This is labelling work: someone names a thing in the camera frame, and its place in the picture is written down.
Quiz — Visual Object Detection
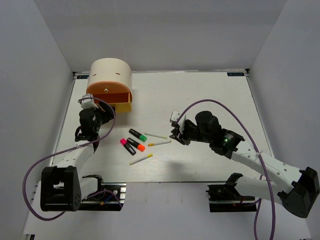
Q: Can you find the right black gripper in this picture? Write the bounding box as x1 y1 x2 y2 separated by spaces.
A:
170 121 212 146

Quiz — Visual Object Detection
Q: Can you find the yellow organizer drawer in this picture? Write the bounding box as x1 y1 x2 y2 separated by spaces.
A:
93 92 132 114

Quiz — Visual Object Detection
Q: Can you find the green cap black highlighter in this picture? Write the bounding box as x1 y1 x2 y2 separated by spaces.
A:
128 128 147 142

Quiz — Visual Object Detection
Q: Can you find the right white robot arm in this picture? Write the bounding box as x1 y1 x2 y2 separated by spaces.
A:
169 110 320 219

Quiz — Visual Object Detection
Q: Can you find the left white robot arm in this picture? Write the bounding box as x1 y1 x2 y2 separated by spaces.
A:
40 101 116 212

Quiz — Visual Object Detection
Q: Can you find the white pen pale yellow cap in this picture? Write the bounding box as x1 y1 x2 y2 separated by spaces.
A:
144 132 168 139

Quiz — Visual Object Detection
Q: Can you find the white pen orange-yellow cap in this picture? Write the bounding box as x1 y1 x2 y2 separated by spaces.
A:
147 140 172 147

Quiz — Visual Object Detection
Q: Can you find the pink cap black highlighter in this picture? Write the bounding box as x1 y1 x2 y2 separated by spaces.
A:
120 138 136 156

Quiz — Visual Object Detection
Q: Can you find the orange cap black highlighter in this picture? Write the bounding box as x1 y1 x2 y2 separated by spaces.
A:
126 137 146 152

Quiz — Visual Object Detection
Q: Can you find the cream round drawer organizer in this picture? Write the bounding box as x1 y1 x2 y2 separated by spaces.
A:
88 58 132 88

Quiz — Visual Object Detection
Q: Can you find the blue logo sticker left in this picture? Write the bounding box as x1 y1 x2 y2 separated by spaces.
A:
76 75 89 79

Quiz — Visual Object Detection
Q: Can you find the blue logo sticker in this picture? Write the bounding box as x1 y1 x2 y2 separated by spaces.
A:
76 75 89 79
227 72 245 77

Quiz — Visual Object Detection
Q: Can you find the blue logo sticker right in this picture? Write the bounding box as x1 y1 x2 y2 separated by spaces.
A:
227 72 245 77

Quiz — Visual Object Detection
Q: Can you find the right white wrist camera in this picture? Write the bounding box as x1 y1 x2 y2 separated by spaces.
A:
169 110 187 133

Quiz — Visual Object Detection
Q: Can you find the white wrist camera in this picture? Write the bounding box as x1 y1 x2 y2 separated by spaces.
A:
78 93 98 109
169 110 187 133

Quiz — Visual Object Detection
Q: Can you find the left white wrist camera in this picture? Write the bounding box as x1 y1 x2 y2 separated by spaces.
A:
78 93 98 109

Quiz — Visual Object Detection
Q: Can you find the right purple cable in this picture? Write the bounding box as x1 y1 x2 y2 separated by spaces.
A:
174 99 276 240

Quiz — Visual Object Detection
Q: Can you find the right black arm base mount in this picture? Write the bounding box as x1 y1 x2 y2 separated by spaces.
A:
205 173 257 213

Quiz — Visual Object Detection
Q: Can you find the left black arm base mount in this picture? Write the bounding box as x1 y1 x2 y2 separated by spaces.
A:
79 183 127 212

